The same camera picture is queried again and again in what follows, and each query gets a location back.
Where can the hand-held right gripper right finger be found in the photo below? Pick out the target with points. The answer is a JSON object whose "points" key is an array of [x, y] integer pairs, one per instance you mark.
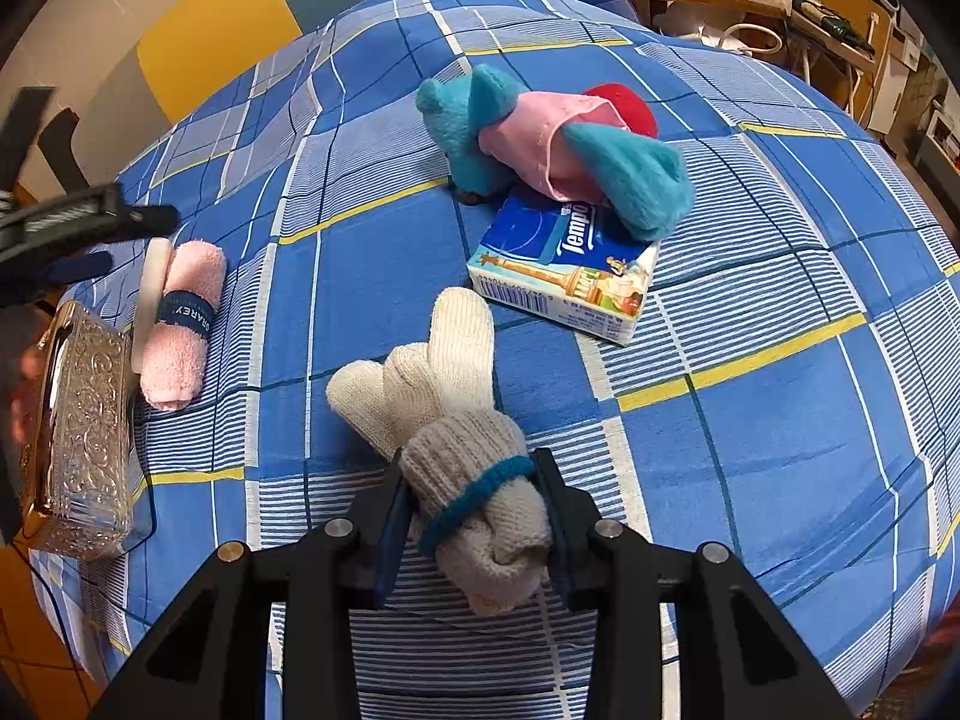
{"points": [[561, 547]]}

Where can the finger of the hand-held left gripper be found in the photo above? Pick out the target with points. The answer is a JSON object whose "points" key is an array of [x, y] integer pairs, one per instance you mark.
{"points": [[67, 270], [112, 214]]}

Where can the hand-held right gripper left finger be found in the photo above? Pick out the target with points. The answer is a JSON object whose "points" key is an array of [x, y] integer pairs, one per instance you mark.
{"points": [[390, 547]]}

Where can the white towel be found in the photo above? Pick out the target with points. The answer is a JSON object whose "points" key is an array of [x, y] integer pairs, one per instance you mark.
{"points": [[154, 292]]}

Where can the white knit gloves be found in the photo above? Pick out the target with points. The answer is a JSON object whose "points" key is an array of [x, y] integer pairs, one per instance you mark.
{"points": [[465, 465]]}

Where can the pink towel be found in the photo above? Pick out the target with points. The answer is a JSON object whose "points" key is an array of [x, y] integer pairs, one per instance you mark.
{"points": [[184, 330]]}

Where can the blue tissue pack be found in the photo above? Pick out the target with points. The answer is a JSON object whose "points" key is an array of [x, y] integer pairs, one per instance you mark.
{"points": [[555, 270]]}

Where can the teal plush toy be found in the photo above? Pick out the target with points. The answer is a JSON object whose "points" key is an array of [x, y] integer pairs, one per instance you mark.
{"points": [[487, 135]]}

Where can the red soft cloth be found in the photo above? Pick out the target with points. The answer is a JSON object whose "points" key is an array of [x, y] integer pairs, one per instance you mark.
{"points": [[626, 109]]}

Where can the black rolled mat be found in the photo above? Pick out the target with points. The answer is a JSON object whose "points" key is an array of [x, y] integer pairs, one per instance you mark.
{"points": [[60, 150]]}

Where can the silver ornate tissue box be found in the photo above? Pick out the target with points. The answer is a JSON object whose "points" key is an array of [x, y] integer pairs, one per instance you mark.
{"points": [[82, 427]]}

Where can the grey yellow blue headboard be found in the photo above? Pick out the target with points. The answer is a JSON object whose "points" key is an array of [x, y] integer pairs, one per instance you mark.
{"points": [[210, 37]]}

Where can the grey low shelf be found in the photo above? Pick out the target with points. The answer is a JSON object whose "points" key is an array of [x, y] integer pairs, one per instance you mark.
{"points": [[941, 150]]}

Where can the wooden chair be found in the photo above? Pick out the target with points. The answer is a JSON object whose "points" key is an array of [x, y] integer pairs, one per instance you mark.
{"points": [[847, 30]]}

